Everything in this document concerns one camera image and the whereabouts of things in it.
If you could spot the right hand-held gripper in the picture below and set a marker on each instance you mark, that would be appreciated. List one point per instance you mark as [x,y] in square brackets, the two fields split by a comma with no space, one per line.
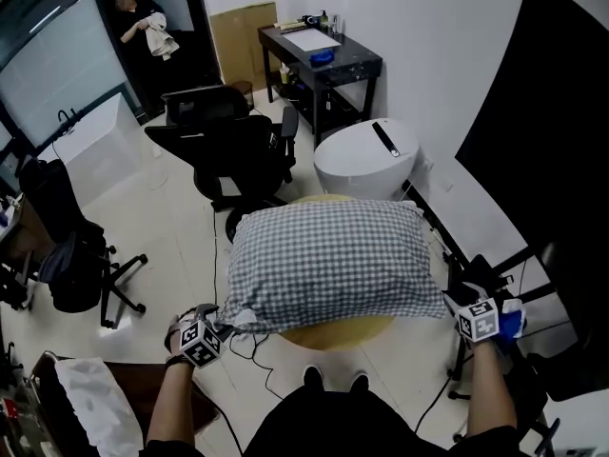
[478,322]

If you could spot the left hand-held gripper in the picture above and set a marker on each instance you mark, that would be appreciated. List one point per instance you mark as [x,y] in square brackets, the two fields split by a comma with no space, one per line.
[202,343]

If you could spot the grey checkered pillowcase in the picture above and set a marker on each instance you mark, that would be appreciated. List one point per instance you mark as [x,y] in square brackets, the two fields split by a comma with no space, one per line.
[333,264]

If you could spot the person's left forearm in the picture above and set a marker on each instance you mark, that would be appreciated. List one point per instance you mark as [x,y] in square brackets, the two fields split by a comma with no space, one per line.
[171,407]

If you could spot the person's right forearm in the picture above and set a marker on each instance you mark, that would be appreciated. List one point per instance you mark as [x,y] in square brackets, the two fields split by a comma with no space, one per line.
[490,393]

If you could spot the person's left hand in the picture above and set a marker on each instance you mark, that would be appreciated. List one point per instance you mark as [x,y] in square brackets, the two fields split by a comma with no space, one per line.
[176,331]

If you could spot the black metal stand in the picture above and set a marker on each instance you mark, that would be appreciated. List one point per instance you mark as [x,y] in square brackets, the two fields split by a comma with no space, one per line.
[480,274]

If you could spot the black wristband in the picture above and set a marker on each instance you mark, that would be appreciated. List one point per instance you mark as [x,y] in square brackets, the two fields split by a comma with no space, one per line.
[176,360]

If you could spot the blue bag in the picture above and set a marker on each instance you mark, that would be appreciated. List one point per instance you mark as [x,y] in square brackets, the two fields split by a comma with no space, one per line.
[514,322]

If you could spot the brown laundry cart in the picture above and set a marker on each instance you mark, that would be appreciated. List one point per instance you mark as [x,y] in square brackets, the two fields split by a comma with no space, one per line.
[152,383]

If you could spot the black round floor stand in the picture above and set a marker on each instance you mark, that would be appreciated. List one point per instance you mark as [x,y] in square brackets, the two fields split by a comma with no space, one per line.
[235,226]

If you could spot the person's left shoe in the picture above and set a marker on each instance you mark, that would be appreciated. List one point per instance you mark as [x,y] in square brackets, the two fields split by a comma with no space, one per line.
[314,379]

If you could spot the person's shoe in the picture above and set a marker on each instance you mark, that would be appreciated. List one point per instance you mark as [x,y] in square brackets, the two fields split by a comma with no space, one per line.
[360,383]
[314,379]

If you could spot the round wooden stool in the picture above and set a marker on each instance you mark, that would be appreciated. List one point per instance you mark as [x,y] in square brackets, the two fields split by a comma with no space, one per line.
[338,333]

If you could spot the person's right shoe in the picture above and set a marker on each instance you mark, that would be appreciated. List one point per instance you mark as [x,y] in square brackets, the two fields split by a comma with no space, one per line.
[360,383]

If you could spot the white laundry bag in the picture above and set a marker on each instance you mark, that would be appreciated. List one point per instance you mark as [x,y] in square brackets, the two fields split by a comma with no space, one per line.
[95,407]

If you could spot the person's black clothing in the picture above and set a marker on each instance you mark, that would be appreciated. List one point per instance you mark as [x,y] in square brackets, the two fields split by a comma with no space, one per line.
[333,426]

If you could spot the black mesh office chair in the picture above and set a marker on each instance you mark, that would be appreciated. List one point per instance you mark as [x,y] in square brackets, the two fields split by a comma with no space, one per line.
[228,150]

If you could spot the large black panel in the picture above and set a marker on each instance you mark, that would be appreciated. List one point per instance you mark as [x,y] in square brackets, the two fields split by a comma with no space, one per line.
[547,136]

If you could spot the spare gripper device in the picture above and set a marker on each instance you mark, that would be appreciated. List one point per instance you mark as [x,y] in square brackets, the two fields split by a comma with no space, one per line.
[274,140]

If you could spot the black high-back office chair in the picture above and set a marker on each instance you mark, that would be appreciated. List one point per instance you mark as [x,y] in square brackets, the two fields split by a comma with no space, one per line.
[52,198]

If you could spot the white bathtub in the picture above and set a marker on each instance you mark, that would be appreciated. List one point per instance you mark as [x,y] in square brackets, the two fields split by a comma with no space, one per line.
[100,150]

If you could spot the black mesh wastebasket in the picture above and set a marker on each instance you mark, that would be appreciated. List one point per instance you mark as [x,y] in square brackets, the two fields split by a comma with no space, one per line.
[242,93]

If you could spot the black side table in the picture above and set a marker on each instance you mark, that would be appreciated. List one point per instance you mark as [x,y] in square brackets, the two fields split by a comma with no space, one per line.
[352,62]

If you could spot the black faucet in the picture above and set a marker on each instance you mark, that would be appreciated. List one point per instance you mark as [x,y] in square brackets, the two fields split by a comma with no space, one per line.
[63,113]

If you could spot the blue cloth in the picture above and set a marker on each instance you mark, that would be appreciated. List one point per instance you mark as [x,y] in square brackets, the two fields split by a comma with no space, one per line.
[322,56]

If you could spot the brown cardboard sheet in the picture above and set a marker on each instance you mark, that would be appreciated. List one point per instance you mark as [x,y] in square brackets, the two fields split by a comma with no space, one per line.
[242,41]

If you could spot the white tray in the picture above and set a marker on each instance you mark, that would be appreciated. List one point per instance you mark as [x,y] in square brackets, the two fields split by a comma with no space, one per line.
[311,40]

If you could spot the dark pump bottle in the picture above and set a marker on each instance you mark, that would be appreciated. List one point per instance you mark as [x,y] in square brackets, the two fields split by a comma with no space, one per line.
[324,19]

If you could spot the dark mug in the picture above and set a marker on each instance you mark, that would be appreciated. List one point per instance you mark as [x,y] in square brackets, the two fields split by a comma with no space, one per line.
[311,20]

